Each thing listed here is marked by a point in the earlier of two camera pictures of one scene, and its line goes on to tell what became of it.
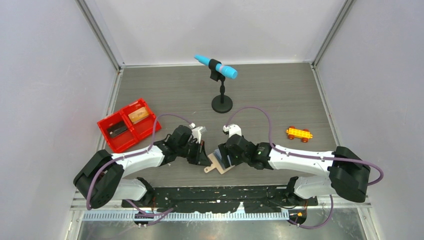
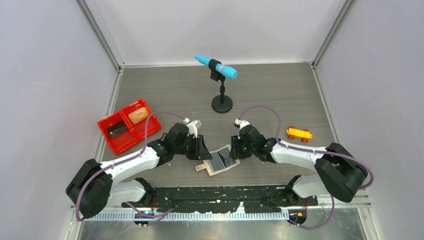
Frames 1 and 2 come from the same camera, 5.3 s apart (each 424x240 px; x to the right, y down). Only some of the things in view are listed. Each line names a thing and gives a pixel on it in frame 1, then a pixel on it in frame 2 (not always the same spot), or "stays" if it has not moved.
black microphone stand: [222, 103] stays
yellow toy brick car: [303, 134] stays
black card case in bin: [117, 129] stays
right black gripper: [223, 149] -> [236, 153]
